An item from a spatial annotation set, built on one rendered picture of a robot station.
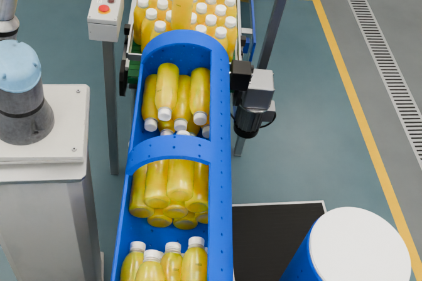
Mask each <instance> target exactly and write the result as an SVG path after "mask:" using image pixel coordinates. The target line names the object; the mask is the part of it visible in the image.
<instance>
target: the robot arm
mask: <svg viewBox="0 0 422 281"><path fill-rule="evenodd" d="M17 2H18V0H0V139H1V140H2V141H4V142H6V143H8V144H12V145H16V146H25V145H30V144H34V143H36V142H39V141H41V140H42V139H44V138H45V137H46V136H47V135H48V134H49V133H50V132H51V131H52V129H53V126H54V123H55V119H54V113H53V110H52V108H51V106H50V105H49V104H48V102H47V101H46V99H45V98H44V93H43V84H42V79H41V65H40V61H39V59H38V56H37V54H36V52H35V51H34V49H32V47H31V46H29V45H27V44H26V43H23V42H20V43H18V41H17V39H16V37H17V34H18V28H19V19H18V18H17V17H16V16H15V15H14V14H15V10H16V5H17Z"/></svg>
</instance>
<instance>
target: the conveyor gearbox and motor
mask: <svg viewBox="0 0 422 281"><path fill-rule="evenodd" d="M252 74H253V77H252V78H251V84H249V87H248V90H247V91H243V93H242V97H241V102H240V104H239V106H238V108H237V113H236V116H235V122H234V131H235V133H236V134H237V135H238V136H240V137H242V138H245V139H250V138H253V137H255V136H256V135H257V133H258V132H259V129H260V128H263V127H267V126H268V125H270V124H271V123H272V122H273V121H274V120H275V118H276V112H275V104H274V100H272V98H273V94H274V91H275V88H274V78H273V75H274V73H273V71H272V70H262V69H254V73H252ZM262 122H269V123H268V124H266V125H263V126H261V124H262Z"/></svg>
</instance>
